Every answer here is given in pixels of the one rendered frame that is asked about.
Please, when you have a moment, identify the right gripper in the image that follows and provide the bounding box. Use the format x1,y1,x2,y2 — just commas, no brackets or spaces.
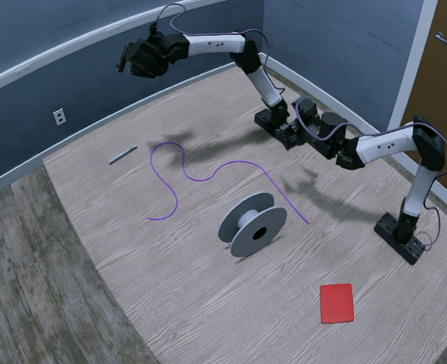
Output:
115,42,155,79

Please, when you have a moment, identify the grey cable reel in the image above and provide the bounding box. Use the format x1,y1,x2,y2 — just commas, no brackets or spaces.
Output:
217,192,287,257

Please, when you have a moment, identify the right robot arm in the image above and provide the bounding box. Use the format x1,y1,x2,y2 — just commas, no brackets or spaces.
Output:
125,24,290,133

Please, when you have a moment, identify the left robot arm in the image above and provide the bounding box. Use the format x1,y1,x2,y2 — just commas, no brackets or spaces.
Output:
291,94,445,261

